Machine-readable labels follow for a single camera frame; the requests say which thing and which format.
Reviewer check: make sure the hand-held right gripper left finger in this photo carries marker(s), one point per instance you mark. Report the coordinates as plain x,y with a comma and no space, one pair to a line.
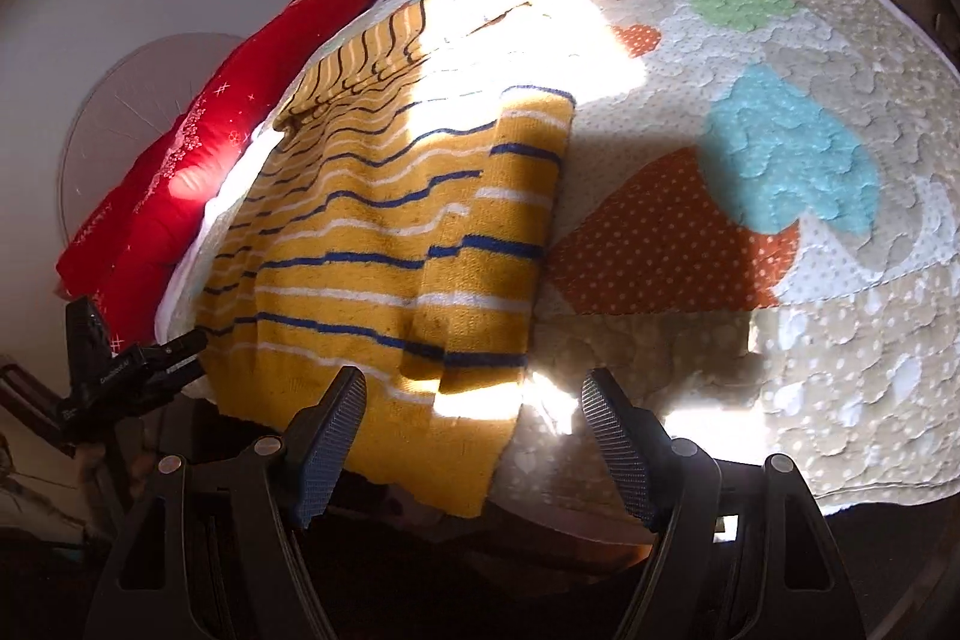
330,445

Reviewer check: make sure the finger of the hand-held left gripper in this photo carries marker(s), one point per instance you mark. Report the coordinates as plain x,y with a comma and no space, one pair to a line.
174,359

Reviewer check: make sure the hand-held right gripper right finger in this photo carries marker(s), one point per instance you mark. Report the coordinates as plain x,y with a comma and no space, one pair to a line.
619,445

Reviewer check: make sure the yellow striped knit sweater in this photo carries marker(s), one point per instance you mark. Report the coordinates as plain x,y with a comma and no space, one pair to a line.
390,280

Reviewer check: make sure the red patterned pillow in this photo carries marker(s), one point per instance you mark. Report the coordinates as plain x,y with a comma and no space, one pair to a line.
195,160

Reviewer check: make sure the patchwork quilted blanket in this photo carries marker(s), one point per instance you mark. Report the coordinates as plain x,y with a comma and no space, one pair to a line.
750,175

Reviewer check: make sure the white round wall panel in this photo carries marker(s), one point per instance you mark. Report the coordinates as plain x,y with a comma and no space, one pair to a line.
124,123

